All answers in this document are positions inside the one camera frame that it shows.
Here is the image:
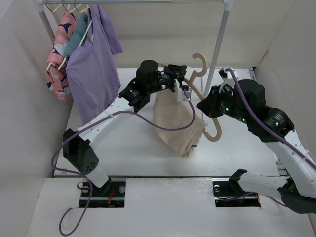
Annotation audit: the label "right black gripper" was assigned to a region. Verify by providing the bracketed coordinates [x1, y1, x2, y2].
[197, 83, 252, 124]

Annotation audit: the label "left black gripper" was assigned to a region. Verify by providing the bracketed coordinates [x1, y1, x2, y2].
[148, 65, 187, 94]

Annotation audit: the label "beige plastic hanger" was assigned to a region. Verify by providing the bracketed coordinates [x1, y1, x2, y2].
[158, 52, 222, 143]

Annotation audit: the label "beige trousers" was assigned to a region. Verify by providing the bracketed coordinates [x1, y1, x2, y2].
[153, 90, 205, 158]

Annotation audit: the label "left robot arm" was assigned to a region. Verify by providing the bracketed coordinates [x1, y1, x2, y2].
[63, 60, 189, 196]

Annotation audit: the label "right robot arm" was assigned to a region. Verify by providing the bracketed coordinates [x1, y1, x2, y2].
[197, 79, 316, 214]

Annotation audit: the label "purple t-shirt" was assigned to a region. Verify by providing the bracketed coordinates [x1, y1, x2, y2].
[66, 4, 123, 124]

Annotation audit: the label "metal clothes rack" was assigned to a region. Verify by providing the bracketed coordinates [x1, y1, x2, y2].
[33, 0, 234, 96]

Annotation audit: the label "teal garment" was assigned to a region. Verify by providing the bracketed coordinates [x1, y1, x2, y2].
[64, 12, 88, 58]

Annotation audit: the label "pink patterned garment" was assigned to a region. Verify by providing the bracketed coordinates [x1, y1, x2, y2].
[46, 12, 77, 100]

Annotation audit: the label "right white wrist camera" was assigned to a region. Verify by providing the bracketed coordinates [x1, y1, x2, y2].
[218, 68, 235, 93]

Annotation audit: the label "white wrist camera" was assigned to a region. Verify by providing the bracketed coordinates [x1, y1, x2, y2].
[174, 79, 192, 102]
[218, 68, 235, 93]

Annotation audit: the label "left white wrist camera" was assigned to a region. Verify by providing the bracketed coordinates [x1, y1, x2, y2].
[174, 79, 192, 102]

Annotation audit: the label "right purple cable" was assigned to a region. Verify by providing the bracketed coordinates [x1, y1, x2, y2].
[227, 68, 316, 208]

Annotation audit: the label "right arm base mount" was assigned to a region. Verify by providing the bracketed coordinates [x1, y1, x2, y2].
[212, 180, 261, 208]

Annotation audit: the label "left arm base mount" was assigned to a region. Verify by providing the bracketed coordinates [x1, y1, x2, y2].
[77, 178, 126, 208]

